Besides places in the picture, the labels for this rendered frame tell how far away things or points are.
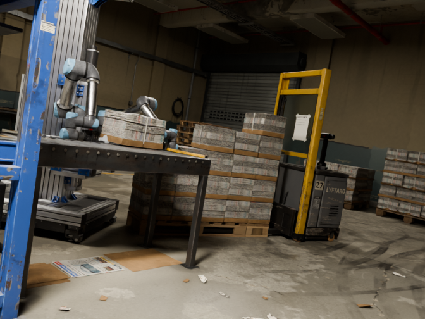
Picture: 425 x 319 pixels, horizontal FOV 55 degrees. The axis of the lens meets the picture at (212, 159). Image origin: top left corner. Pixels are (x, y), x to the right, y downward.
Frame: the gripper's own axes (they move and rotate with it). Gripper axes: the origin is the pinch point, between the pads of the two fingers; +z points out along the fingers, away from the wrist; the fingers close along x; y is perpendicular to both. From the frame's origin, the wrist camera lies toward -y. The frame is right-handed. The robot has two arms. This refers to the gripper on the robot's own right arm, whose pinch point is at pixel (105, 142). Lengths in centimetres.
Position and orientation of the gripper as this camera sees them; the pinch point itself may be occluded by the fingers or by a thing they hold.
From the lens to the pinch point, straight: 311.7
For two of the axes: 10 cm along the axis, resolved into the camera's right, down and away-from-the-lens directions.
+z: 6.7, 0.7, 7.4
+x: -7.2, -1.5, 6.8
